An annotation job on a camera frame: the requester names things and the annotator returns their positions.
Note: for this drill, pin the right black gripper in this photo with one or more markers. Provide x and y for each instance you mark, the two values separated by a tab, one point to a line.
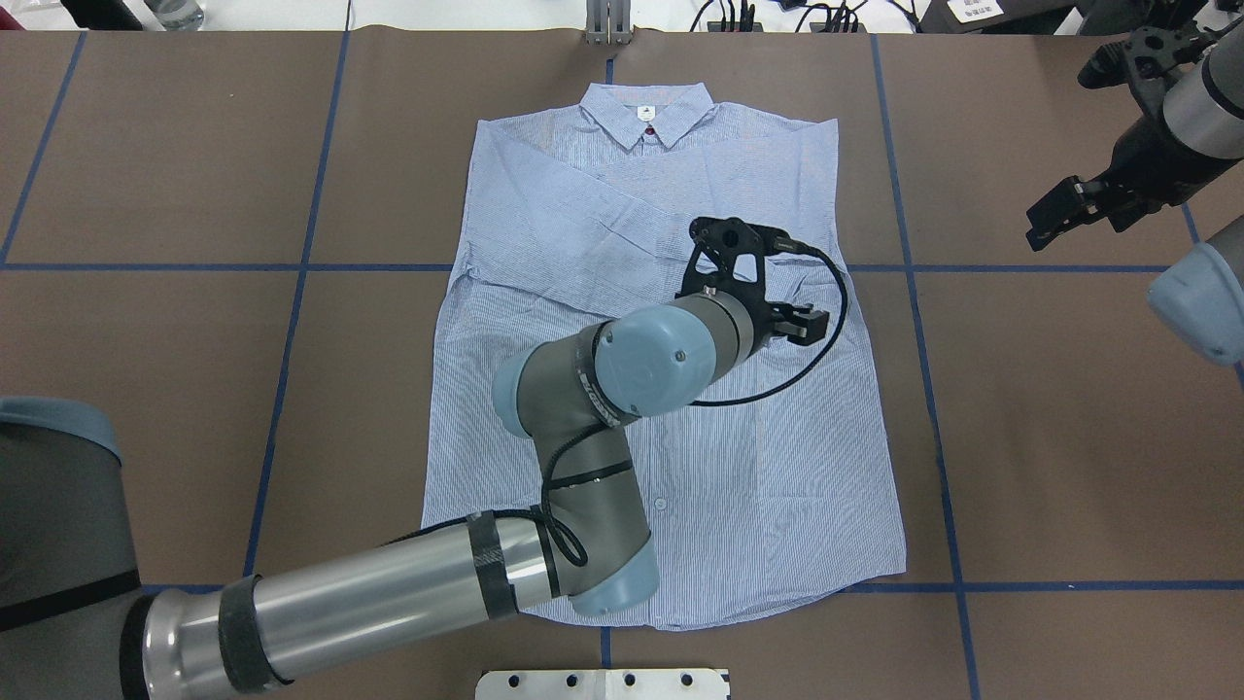
1147	165

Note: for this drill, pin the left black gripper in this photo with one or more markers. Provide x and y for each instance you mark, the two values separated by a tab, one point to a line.
767	327

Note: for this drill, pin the light blue striped shirt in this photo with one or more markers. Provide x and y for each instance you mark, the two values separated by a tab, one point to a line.
678	477

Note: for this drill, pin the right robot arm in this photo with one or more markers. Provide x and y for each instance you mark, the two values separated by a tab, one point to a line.
1188	85

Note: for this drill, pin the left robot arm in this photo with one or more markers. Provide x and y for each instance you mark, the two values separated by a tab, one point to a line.
78	623

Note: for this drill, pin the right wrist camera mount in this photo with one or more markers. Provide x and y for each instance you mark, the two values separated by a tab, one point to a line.
1149	62

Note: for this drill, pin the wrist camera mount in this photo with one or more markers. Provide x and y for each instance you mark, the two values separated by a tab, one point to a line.
1149	62
728	257

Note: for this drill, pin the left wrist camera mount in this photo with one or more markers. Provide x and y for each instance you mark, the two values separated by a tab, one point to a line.
728	257

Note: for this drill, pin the aluminium frame post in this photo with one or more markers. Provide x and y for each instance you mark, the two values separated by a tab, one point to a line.
609	22

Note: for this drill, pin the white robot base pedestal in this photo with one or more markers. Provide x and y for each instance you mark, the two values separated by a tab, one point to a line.
652	683

